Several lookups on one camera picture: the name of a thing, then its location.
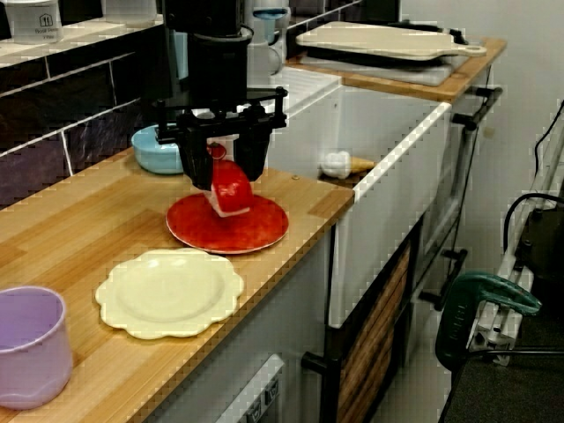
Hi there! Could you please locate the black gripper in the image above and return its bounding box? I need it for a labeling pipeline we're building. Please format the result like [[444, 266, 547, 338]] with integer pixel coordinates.
[[152, 33, 290, 191]]

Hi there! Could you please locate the red bell pepper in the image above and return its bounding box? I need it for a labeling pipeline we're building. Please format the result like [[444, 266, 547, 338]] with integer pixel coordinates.
[[204, 159, 256, 219]]

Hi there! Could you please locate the red round plate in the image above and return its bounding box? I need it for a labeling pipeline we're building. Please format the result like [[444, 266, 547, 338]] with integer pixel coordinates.
[[166, 191, 290, 256]]

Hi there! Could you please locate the light blue bowl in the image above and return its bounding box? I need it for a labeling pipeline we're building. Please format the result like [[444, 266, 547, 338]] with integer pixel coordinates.
[[130, 124, 186, 176]]

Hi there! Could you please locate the grey toy faucet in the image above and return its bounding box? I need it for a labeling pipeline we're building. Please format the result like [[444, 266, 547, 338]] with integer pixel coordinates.
[[246, 0, 292, 80]]

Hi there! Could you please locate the toy ice cream cone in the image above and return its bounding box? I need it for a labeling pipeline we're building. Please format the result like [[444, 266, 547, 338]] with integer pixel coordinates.
[[320, 149, 379, 180]]

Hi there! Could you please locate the white kitchen cabinet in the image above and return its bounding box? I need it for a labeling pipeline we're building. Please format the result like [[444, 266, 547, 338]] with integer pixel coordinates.
[[145, 219, 494, 423]]

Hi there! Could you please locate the cream scalloped plate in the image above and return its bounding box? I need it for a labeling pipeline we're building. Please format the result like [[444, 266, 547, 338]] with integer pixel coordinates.
[[94, 247, 245, 340]]

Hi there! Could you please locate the white toy sink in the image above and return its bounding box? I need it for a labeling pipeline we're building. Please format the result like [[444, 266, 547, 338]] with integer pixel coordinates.
[[246, 65, 455, 330]]

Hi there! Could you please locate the plain white jar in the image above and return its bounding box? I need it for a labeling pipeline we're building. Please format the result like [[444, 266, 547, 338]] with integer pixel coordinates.
[[101, 0, 159, 24]]

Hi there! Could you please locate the cream cutting board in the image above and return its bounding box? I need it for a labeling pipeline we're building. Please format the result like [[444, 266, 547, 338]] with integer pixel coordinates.
[[295, 20, 488, 62]]

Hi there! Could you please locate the black stove tray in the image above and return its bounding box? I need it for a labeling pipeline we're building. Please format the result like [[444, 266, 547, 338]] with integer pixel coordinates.
[[303, 41, 457, 71]]

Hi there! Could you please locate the white stove base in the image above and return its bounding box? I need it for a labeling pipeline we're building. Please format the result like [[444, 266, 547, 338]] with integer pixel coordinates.
[[288, 52, 466, 88]]

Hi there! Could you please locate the wooden slat basket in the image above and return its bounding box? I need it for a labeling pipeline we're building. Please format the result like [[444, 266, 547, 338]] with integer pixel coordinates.
[[337, 241, 413, 423]]

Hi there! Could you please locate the white jar with print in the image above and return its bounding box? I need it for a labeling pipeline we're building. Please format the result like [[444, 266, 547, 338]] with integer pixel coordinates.
[[4, 0, 63, 44]]

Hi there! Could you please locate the grey toy dishwasher door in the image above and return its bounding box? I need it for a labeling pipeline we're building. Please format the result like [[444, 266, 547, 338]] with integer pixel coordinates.
[[215, 353, 287, 423]]

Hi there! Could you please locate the green clamp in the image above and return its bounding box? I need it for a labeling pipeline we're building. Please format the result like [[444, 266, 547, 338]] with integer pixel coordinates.
[[434, 271, 543, 374]]

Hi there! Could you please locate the purple plastic cup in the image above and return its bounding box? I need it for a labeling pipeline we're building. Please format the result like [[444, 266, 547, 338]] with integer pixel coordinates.
[[0, 286, 74, 411]]

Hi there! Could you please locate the black upright post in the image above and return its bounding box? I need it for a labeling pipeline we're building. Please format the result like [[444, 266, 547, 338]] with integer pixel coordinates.
[[141, 24, 190, 129]]

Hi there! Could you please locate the black cabinet handle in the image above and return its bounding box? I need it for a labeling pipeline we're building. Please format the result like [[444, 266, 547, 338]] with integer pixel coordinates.
[[418, 249, 469, 312], [301, 351, 343, 423], [453, 86, 504, 132]]

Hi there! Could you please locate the thick black cable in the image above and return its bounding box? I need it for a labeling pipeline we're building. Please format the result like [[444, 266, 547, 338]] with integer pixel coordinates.
[[503, 192, 564, 265]]

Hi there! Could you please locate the white metal frame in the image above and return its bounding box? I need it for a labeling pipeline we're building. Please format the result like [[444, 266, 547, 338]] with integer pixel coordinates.
[[466, 105, 564, 367]]

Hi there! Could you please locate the thin black cable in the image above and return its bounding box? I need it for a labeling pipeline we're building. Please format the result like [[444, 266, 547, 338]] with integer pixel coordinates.
[[534, 99, 564, 171]]

